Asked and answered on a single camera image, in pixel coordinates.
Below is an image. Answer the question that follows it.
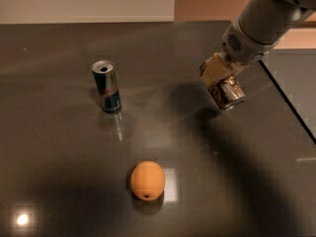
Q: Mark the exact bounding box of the orange brown soda can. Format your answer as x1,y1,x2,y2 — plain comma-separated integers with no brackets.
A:
208,74,246,111

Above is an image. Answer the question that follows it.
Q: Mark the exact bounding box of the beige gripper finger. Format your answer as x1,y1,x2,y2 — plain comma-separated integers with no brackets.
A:
199,52,250,88

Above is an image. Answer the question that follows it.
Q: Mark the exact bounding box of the blue silver energy drink can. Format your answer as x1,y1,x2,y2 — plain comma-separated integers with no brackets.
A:
92,60,120,114

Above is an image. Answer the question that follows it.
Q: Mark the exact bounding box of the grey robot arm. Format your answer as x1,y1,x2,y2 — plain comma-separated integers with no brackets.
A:
200,0,316,87

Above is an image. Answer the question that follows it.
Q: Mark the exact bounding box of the orange fruit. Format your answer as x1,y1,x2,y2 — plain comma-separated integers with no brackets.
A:
130,161,165,201

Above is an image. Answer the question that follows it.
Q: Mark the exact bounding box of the grey side table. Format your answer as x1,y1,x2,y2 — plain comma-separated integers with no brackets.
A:
261,48,316,141

